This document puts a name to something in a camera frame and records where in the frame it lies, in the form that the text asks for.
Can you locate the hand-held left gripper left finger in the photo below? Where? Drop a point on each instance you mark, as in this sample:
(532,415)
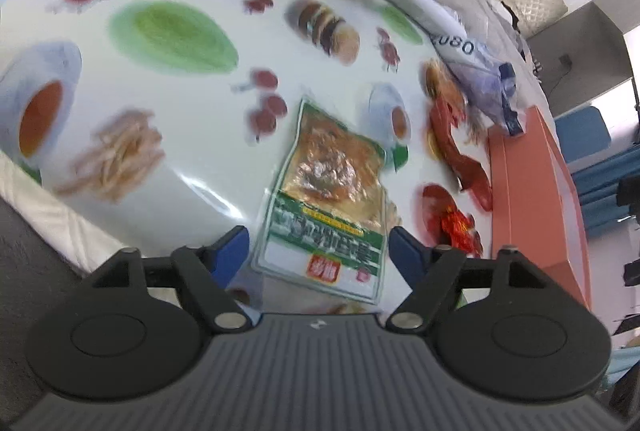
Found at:
(232,256)

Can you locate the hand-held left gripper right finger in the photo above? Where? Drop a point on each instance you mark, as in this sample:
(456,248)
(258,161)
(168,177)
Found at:
(405,256)

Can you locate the green snack packet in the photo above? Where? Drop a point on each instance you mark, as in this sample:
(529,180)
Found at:
(320,191)

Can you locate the pink cardboard box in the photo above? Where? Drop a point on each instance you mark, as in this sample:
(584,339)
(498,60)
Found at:
(530,191)

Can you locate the food print tablecloth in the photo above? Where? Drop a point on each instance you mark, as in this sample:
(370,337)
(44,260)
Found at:
(175,111)

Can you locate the purple plastic bag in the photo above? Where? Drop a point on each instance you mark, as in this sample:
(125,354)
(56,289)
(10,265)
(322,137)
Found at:
(485,86)

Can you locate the white quilted mattress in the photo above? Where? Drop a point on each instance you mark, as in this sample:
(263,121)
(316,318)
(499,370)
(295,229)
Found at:
(45,211)

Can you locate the blue curtain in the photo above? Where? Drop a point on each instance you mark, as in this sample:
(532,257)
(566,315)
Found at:
(605,191)

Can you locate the blue chair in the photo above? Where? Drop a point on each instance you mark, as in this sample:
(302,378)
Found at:
(582,133)

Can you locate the white printed tube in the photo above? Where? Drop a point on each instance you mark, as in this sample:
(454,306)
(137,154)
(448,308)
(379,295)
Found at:
(440,26)

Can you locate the grey quilt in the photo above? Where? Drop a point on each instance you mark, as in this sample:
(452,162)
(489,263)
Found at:
(482,8)

